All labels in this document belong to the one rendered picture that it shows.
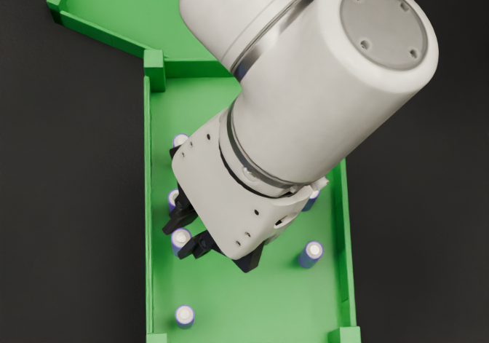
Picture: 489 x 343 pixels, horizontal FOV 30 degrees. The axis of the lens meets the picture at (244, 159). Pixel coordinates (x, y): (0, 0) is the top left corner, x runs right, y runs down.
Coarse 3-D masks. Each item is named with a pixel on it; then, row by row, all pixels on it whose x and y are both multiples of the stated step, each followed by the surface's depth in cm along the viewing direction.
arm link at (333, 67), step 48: (336, 0) 53; (384, 0) 55; (288, 48) 55; (336, 48) 52; (384, 48) 53; (432, 48) 55; (240, 96) 62; (288, 96) 56; (336, 96) 54; (384, 96) 53; (240, 144) 62; (288, 144) 59; (336, 144) 58
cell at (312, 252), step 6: (306, 246) 88; (312, 246) 88; (318, 246) 89; (306, 252) 88; (312, 252) 88; (318, 252) 88; (300, 258) 92; (306, 258) 89; (312, 258) 88; (318, 258) 88; (300, 264) 94; (306, 264) 92; (312, 264) 92
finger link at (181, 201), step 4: (180, 192) 76; (184, 192) 75; (180, 196) 76; (184, 196) 75; (176, 200) 77; (180, 200) 76; (184, 200) 76; (188, 200) 75; (176, 204) 77; (180, 204) 76; (184, 204) 76; (188, 204) 76; (180, 208) 77; (184, 208) 76
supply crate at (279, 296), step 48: (144, 96) 93; (192, 96) 98; (336, 192) 95; (288, 240) 95; (336, 240) 95; (192, 288) 93; (240, 288) 93; (288, 288) 94; (336, 288) 94; (192, 336) 92; (240, 336) 92; (288, 336) 92; (336, 336) 87
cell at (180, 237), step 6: (180, 228) 80; (174, 234) 80; (180, 234) 80; (186, 234) 80; (174, 240) 80; (180, 240) 80; (186, 240) 80; (174, 246) 80; (180, 246) 80; (174, 252) 84
